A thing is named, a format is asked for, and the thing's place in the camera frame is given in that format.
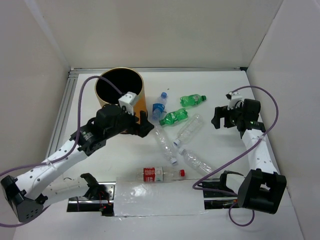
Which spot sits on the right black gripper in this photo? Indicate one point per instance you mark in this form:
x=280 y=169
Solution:
x=223 y=111

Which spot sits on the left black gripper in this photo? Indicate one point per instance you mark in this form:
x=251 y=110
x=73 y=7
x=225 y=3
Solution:
x=145 y=126

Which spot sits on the blue label plastic bottle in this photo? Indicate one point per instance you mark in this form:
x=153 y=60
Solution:
x=158 y=107

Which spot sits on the green plastic bottle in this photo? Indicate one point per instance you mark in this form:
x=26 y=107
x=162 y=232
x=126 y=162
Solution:
x=192 y=100
x=174 y=117

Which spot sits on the red label clear bottle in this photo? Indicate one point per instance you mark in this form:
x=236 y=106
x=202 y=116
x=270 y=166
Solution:
x=159 y=174

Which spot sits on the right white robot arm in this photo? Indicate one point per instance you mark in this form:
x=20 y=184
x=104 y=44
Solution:
x=263 y=187

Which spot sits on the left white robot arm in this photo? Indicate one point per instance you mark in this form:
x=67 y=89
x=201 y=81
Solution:
x=25 y=193

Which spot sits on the orange cylindrical bin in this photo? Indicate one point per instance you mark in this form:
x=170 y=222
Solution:
x=111 y=86

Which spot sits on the silver taped front panel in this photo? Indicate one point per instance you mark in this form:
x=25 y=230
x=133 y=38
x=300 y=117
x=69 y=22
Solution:
x=176 y=198

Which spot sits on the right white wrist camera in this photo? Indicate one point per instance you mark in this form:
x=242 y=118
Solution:
x=233 y=98

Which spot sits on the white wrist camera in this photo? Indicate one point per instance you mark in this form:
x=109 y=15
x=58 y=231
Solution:
x=233 y=98
x=128 y=101

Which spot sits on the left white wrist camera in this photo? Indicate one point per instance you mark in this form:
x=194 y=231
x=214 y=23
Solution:
x=128 y=101

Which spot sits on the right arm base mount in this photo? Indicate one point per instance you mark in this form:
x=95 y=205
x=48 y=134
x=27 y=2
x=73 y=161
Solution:
x=222 y=192

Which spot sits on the aluminium frame rail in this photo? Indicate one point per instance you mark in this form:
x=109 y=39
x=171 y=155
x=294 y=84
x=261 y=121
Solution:
x=124 y=154

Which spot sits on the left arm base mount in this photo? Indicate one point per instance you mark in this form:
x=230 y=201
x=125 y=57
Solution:
x=99 y=198

